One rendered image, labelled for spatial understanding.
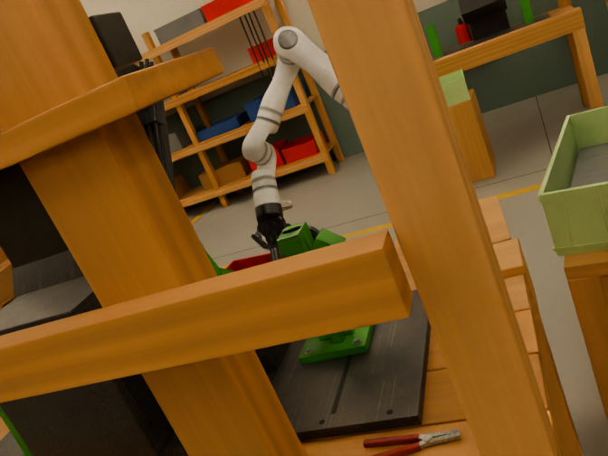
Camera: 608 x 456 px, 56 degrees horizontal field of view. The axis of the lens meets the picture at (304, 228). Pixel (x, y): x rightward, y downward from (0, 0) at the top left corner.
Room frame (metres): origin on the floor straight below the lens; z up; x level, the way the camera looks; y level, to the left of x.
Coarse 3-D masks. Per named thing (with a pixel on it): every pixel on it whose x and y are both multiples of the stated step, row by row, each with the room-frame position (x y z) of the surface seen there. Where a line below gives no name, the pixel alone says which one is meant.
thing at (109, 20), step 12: (96, 24) 0.80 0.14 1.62; (108, 24) 0.82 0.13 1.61; (120, 24) 0.85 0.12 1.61; (108, 36) 0.81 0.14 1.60; (120, 36) 0.84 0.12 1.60; (108, 48) 0.80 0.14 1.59; (120, 48) 0.82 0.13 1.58; (132, 48) 0.85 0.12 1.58; (120, 60) 0.81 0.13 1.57; (132, 60) 0.84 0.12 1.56
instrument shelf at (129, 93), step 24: (144, 72) 0.69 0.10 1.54; (168, 72) 0.73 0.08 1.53; (192, 72) 0.79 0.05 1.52; (216, 72) 0.85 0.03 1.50; (96, 96) 0.66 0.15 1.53; (120, 96) 0.65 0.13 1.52; (144, 96) 0.67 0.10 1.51; (168, 96) 0.71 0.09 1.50; (48, 120) 0.69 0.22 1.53; (72, 120) 0.68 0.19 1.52; (96, 120) 0.67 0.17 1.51; (0, 144) 0.72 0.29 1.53; (24, 144) 0.71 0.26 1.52; (48, 144) 0.70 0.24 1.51; (0, 168) 0.73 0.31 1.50
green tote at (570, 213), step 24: (576, 120) 1.71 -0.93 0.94; (600, 120) 1.67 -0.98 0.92; (576, 144) 1.71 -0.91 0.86; (600, 144) 1.68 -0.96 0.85; (552, 168) 1.38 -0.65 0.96; (552, 192) 1.23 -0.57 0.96; (576, 192) 1.19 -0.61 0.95; (600, 192) 1.17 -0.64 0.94; (552, 216) 1.24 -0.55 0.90; (576, 216) 1.21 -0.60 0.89; (600, 216) 1.18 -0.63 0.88; (576, 240) 1.21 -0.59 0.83; (600, 240) 1.18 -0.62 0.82
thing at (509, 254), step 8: (512, 240) 1.20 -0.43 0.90; (496, 248) 1.20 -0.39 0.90; (504, 248) 1.18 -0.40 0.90; (512, 248) 1.17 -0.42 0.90; (520, 248) 1.16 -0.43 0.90; (504, 256) 1.15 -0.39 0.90; (512, 256) 1.13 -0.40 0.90; (520, 256) 1.12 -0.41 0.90; (504, 264) 1.11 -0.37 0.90; (512, 264) 1.10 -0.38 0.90; (520, 264) 1.08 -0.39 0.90; (408, 272) 1.27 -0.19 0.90; (504, 272) 1.09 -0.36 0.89; (512, 272) 1.09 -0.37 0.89; (520, 272) 1.08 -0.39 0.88; (528, 272) 1.18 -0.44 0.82; (408, 280) 1.22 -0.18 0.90; (528, 280) 1.08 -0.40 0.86; (528, 288) 1.08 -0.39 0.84; (536, 304) 1.08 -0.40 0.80; (536, 312) 1.08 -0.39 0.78; (536, 320) 1.08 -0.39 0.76
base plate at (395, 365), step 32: (416, 320) 1.04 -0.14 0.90; (288, 352) 1.14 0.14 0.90; (384, 352) 0.98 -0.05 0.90; (416, 352) 0.94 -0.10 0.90; (288, 384) 1.01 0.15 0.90; (320, 384) 0.97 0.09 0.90; (352, 384) 0.92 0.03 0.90; (384, 384) 0.88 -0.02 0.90; (416, 384) 0.85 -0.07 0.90; (288, 416) 0.91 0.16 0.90; (320, 416) 0.87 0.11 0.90; (352, 416) 0.83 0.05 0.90; (384, 416) 0.80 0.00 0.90; (416, 416) 0.77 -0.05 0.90; (0, 448) 1.27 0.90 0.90
